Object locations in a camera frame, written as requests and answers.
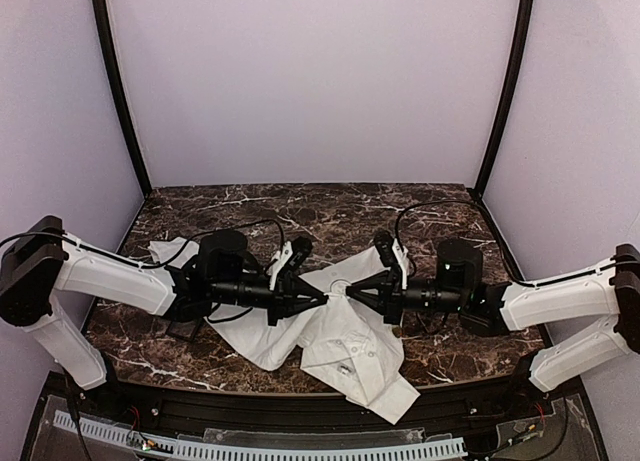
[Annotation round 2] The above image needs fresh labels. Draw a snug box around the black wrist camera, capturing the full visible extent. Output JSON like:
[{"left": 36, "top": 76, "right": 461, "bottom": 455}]
[
  {"left": 197, "top": 228, "right": 314, "bottom": 287},
  {"left": 372, "top": 232, "right": 485, "bottom": 295}
]

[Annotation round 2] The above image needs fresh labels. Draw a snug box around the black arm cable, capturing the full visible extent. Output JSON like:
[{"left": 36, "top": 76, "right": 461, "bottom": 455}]
[
  {"left": 0, "top": 232, "right": 71, "bottom": 287},
  {"left": 394, "top": 198, "right": 626, "bottom": 287}
]

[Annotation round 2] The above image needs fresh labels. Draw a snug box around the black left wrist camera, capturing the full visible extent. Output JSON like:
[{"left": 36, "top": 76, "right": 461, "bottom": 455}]
[{"left": 197, "top": 228, "right": 314, "bottom": 287}]

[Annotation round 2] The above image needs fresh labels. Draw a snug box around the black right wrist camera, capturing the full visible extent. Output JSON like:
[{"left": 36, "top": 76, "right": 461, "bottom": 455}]
[{"left": 372, "top": 232, "right": 485, "bottom": 295}]

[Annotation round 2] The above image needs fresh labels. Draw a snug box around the white slotted cable duct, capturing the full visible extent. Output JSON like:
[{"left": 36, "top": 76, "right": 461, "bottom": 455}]
[{"left": 50, "top": 410, "right": 468, "bottom": 461}]

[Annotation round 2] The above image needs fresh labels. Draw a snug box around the black front table rail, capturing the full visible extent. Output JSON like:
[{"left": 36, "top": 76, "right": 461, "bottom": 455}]
[{"left": 92, "top": 378, "right": 551, "bottom": 434}]

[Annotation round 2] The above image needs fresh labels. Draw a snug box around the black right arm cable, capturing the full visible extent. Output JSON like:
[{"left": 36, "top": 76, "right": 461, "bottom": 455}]
[{"left": 394, "top": 198, "right": 626, "bottom": 287}]

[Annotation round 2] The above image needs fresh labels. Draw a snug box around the black frame post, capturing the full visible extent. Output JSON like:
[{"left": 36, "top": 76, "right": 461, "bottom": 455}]
[
  {"left": 473, "top": 0, "right": 534, "bottom": 199},
  {"left": 91, "top": 0, "right": 152, "bottom": 198}
]

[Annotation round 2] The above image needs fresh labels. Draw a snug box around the black square box near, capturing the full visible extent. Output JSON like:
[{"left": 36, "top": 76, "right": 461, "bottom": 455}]
[{"left": 165, "top": 319, "right": 203, "bottom": 343}]

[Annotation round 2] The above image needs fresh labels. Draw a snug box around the black right frame post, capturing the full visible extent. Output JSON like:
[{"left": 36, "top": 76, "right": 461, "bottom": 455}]
[{"left": 473, "top": 0, "right": 534, "bottom": 199}]

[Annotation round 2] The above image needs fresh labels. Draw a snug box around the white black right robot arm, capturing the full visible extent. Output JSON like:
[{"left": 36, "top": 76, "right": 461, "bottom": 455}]
[{"left": 346, "top": 239, "right": 639, "bottom": 393}]

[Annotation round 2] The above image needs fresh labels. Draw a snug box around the white button shirt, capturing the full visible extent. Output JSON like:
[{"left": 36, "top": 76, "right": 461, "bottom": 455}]
[{"left": 147, "top": 235, "right": 421, "bottom": 426}]

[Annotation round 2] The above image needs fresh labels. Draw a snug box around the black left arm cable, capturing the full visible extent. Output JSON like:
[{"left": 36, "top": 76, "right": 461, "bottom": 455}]
[{"left": 0, "top": 232, "right": 71, "bottom": 287}]

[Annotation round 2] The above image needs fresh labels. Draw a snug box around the black left frame post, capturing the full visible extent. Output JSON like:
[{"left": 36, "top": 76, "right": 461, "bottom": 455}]
[{"left": 91, "top": 0, "right": 152, "bottom": 198}]

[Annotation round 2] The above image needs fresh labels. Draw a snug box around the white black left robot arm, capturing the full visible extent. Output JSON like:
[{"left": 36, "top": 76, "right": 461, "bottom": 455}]
[{"left": 1, "top": 216, "right": 328, "bottom": 391}]

